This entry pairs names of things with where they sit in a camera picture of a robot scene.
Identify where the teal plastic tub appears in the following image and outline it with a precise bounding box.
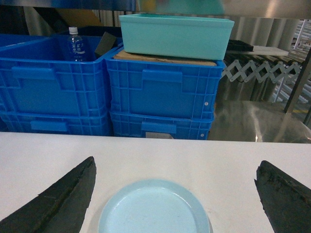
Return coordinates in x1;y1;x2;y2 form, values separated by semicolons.
119;14;234;60

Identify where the white board on conveyor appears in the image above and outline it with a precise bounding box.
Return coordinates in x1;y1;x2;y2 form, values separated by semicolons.
226;40;289;56

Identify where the blue crate lower right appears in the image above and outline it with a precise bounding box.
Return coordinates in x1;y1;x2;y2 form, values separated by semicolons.
110;111;214;140

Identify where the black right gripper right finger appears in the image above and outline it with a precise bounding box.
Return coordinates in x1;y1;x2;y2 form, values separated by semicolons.
254;160;311;233

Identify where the light blue round tray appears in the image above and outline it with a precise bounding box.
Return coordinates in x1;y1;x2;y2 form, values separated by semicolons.
98;179;213;233

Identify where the clear water bottle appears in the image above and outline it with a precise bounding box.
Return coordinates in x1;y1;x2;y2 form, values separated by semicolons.
67;27;86;62

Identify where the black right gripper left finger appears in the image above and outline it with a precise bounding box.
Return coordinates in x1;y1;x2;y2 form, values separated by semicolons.
0;156;97;233

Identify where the blue crate upper right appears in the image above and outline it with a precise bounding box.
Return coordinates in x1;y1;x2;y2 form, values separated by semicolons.
105;48;225;120

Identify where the blue crate lower middle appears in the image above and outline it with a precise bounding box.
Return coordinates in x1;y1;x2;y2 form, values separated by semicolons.
0;111;113;136

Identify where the blue crate upper middle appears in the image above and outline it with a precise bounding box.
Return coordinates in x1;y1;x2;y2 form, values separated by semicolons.
0;35;111;117

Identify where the black foam block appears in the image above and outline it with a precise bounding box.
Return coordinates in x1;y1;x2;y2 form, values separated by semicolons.
94;32;117;58

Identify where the blue crate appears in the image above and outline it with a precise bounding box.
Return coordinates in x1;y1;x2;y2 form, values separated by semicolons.
0;35;111;117
110;111;214;140
105;48;225;120
0;111;113;136

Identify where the expandable roller conveyor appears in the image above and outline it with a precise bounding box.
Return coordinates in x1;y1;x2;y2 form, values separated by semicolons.
222;54;304;83

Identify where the brown cardboard sheet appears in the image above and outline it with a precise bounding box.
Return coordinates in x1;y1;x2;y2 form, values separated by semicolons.
113;50;217;66

